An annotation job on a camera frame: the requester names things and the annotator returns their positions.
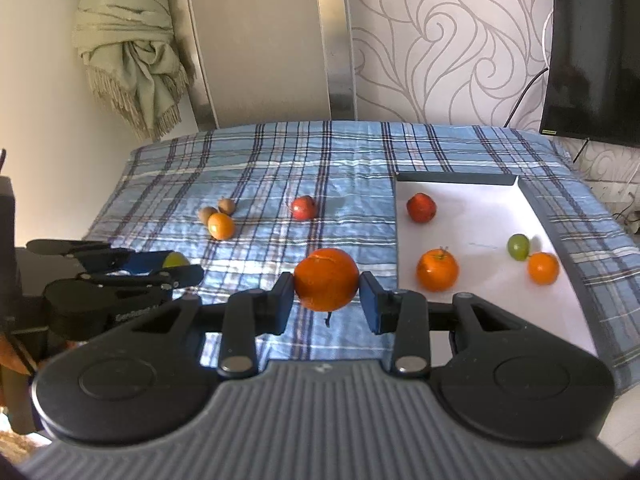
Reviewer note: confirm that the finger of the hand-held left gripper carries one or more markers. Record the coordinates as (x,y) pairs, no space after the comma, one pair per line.
(125,284)
(142,263)

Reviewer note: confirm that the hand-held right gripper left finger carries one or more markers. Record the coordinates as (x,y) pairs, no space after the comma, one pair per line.
(282,307)

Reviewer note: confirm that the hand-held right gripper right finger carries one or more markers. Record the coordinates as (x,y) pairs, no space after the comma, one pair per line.
(371,307)

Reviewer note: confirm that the green round fruit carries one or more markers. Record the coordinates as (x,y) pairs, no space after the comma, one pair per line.
(177,259)
(518,246)

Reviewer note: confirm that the large orange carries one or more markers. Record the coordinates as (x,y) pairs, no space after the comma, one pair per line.
(326,279)

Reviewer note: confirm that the orange tangerine with stem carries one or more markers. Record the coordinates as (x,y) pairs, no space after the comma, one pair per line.
(438,271)

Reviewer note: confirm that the small orange tangerine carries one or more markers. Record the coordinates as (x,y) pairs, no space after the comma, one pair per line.
(543,268)
(221,226)

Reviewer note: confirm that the red apple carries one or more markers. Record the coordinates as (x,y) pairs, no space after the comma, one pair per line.
(304,208)
(421,208)

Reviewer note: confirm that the white tray with grey rim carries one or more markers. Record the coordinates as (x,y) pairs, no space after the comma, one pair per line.
(480,230)

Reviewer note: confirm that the blue plaid cloth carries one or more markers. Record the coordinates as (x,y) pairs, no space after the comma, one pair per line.
(280,170)

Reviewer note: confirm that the pale green fringed curtain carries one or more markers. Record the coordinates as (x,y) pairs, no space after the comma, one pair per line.
(130,45)

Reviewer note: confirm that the black flat screen television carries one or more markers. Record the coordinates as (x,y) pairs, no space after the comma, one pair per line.
(595,45)

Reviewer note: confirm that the metal wall strip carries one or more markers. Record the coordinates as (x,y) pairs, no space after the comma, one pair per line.
(337,35)

